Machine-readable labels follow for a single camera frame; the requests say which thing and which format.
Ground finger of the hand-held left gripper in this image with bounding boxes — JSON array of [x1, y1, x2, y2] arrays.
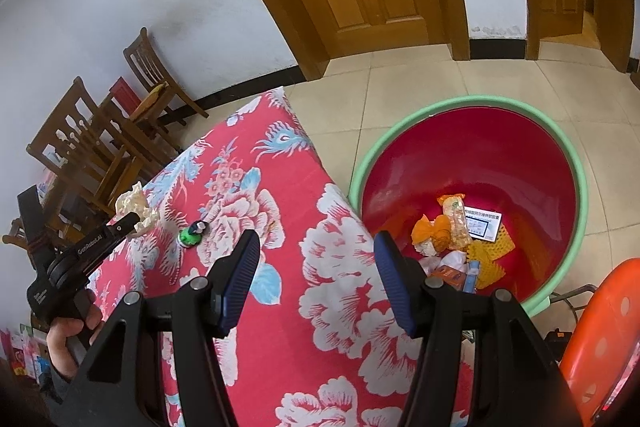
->
[[106, 213, 142, 242]]

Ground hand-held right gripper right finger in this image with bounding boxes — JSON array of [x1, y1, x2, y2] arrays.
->
[[374, 231, 583, 427]]

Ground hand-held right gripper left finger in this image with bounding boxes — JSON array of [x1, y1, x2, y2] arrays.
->
[[50, 229, 262, 427]]

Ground orange carton box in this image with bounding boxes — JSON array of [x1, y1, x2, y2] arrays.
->
[[430, 264, 468, 293]]

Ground orange round cracker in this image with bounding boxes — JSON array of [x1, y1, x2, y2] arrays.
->
[[411, 214, 453, 255]]

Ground orange snack packet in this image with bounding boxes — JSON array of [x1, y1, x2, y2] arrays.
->
[[436, 193, 472, 253]]

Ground yellow foam fruit net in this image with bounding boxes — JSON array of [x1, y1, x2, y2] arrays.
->
[[467, 222, 517, 292]]

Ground white medicine box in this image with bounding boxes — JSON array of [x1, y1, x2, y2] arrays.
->
[[462, 207, 503, 244]]

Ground red basin with green rim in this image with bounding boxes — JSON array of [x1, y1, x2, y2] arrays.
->
[[347, 94, 590, 318]]

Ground person's left forearm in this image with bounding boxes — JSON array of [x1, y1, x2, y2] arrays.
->
[[30, 359, 76, 427]]

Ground person's left hand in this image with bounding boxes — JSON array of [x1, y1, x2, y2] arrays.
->
[[46, 289, 104, 383]]

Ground low-backed wooden chair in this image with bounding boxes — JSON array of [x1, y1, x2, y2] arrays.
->
[[2, 218, 31, 253]]

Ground small green bottle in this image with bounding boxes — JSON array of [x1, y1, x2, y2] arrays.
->
[[178, 219, 208, 248]]

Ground colourful paper bags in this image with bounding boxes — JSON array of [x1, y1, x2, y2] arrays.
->
[[0, 322, 48, 380]]

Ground tall-backed wooden chair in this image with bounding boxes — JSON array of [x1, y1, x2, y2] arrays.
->
[[26, 77, 176, 218]]

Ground red floral tablecloth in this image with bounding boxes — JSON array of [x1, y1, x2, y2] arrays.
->
[[82, 87, 476, 427]]

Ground yellow seat cushion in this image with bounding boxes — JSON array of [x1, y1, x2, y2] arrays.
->
[[131, 83, 167, 116]]

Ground wooden chair with cushion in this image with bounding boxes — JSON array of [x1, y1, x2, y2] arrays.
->
[[123, 27, 210, 128]]

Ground orange plastic stool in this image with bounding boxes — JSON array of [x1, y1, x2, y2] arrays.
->
[[547, 258, 640, 427]]

